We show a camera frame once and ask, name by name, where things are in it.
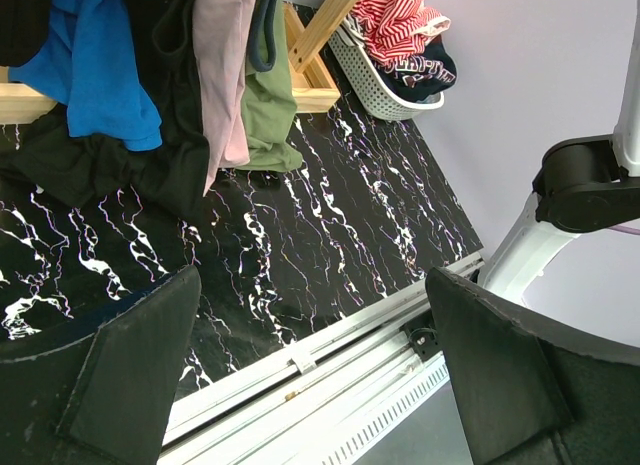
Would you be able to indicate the aluminium rail base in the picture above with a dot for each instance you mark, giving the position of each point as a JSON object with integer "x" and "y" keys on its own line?
{"x": 326, "y": 399}

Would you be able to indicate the black garment on clip hanger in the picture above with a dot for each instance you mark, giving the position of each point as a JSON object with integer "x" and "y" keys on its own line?
{"x": 24, "y": 29}

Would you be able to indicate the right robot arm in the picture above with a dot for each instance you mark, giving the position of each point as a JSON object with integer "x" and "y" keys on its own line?
{"x": 584, "y": 185}

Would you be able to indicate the wooden clothes rack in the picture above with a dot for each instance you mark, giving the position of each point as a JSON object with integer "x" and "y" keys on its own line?
{"x": 313, "y": 87}

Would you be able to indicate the mauve pink top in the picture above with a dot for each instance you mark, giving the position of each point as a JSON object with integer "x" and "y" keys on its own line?
{"x": 220, "y": 35}

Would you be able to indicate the red white striped top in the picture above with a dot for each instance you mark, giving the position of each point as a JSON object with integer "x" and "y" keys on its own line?
{"x": 394, "y": 30}

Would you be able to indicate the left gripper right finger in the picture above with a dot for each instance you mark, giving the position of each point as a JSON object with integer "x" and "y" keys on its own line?
{"x": 530, "y": 389}

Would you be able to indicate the olive green top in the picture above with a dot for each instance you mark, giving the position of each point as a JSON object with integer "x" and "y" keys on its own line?
{"x": 268, "y": 108}

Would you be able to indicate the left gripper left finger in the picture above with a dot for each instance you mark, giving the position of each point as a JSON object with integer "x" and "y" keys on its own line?
{"x": 99, "y": 389}

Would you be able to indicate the black white striped tank top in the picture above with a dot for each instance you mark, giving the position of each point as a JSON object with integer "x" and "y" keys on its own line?
{"x": 354, "y": 29}

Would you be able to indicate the blue top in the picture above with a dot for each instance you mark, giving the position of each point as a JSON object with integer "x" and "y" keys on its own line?
{"x": 88, "y": 64}

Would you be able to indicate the white laundry basket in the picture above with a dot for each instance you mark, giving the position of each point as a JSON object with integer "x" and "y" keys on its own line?
{"x": 375, "y": 96}

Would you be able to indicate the navy printed shirt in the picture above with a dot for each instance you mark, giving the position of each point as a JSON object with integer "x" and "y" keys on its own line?
{"x": 418, "y": 77}

